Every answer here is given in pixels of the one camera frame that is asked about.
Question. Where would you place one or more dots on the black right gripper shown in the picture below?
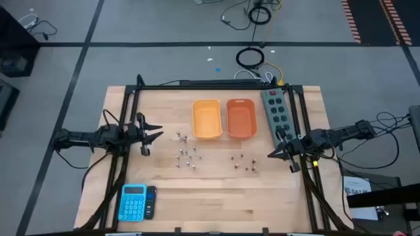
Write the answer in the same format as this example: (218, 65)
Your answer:
(293, 147)

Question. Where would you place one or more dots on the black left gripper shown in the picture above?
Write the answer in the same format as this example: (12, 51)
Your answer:
(139, 134)

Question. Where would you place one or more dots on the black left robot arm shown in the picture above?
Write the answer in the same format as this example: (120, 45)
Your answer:
(82, 137)

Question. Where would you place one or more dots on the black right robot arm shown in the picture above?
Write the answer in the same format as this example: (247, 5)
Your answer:
(341, 134)

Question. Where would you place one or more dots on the grey-green power strip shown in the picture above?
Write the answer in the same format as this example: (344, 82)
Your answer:
(279, 111)

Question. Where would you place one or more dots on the orange plastic bin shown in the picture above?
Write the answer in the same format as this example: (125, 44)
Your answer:
(241, 119)

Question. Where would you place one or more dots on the yellow plastic bin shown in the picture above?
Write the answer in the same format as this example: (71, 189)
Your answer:
(206, 119)

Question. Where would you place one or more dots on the black remote control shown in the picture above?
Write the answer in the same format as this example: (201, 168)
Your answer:
(150, 203)

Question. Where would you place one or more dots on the blue calculator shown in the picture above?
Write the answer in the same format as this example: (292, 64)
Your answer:
(132, 204)

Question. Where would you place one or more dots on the white paper sheet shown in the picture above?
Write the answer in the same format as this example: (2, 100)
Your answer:
(356, 183)

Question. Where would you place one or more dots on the black flat box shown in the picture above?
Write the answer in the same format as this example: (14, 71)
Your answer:
(223, 82)

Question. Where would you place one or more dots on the black beam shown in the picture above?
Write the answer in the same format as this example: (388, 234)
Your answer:
(387, 196)

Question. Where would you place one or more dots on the dark grey case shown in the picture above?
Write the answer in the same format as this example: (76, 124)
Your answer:
(6, 101)

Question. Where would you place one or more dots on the black mat orange striped edges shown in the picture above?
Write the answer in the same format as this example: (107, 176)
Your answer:
(370, 19)

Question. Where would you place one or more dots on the black cabinet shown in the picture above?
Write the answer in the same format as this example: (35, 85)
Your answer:
(13, 39)

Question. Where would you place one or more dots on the black aluminium frame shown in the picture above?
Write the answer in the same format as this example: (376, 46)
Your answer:
(213, 88)

